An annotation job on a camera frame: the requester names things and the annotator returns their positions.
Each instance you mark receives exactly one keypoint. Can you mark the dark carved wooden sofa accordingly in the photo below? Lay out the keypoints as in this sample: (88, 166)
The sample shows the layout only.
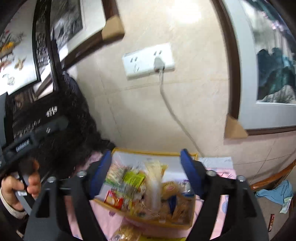
(62, 152)

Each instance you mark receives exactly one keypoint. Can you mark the green yellow seed packet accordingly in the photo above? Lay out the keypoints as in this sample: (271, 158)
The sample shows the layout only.
(133, 179)

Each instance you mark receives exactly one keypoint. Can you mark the wooden armchair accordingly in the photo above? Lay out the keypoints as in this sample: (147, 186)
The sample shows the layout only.
(274, 180)

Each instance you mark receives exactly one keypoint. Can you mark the dark red packet on chair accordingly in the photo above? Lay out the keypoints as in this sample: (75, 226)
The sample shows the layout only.
(271, 220)

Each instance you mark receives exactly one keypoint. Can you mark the brown paper snack bag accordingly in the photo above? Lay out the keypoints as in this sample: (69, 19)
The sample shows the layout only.
(183, 210)

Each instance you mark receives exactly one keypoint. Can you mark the yellow cardboard shoe box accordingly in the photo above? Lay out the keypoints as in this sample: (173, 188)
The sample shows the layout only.
(134, 199)

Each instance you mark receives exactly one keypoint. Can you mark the white wall socket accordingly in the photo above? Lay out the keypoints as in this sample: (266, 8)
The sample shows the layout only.
(141, 63)

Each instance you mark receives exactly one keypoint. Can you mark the person left hand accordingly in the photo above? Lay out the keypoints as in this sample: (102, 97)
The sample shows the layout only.
(10, 184)

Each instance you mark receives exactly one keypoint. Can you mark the pink floral tablecloth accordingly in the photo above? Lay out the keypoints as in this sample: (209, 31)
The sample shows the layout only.
(110, 218)

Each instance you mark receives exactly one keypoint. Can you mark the blue cloth on chair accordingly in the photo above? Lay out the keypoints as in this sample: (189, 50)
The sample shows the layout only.
(278, 194)

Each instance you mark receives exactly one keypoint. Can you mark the red snack packet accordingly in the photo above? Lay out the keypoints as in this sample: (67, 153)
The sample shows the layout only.
(113, 199)

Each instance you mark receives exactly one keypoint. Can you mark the sesame bar clear wrapper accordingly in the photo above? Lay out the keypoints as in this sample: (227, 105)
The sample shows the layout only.
(153, 184)

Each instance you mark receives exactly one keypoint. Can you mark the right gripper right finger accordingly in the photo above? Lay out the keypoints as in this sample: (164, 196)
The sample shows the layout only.
(244, 219)

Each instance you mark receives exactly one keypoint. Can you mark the framed lotus painting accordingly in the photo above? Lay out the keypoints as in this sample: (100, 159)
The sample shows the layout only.
(260, 43)

